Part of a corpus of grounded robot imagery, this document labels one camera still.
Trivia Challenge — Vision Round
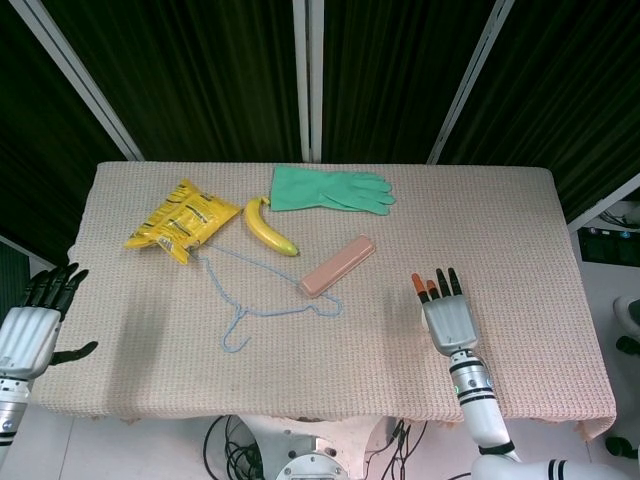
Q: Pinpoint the white robot torso base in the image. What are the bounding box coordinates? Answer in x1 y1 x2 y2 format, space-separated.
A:
238 413 387 480

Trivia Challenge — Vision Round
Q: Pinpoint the green rubber glove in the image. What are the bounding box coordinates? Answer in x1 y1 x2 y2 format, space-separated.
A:
269 165 398 218

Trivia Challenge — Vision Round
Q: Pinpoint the pink plastic case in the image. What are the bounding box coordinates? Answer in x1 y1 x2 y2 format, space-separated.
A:
299 234 378 300

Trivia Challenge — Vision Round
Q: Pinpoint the white metal frame post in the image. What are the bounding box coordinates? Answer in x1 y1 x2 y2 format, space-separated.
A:
18 0 147 163
566 171 640 233
425 0 523 165
290 0 325 164

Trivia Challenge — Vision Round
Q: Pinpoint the blue wire clothes hanger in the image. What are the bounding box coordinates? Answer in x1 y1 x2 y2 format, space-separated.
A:
188 244 346 356

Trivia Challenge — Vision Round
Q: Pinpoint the beige waffle-weave tablecloth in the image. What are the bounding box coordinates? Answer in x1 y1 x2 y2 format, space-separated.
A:
36 160 618 442

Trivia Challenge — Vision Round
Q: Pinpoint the dark curtain panel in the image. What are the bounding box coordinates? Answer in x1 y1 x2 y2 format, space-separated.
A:
0 0 127 262
319 0 497 165
41 0 308 163
439 0 640 222

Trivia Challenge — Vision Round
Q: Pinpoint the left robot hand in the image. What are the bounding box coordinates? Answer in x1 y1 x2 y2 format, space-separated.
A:
0 261 100 378

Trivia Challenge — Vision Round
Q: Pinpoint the yellow banana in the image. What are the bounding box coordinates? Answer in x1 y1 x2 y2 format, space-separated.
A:
242 196 303 259

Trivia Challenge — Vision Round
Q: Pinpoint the yellow snack bag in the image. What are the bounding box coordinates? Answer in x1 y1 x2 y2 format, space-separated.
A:
123 177 242 265

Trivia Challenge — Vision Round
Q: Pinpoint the white machine base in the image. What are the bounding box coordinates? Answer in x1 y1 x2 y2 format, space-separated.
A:
612 294 640 354

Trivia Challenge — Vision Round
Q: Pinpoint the black cable bundle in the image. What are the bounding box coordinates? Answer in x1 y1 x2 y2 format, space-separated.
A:
201 414 262 480
363 418 429 480

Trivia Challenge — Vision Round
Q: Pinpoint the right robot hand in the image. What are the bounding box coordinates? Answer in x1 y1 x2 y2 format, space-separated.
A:
410 267 481 358

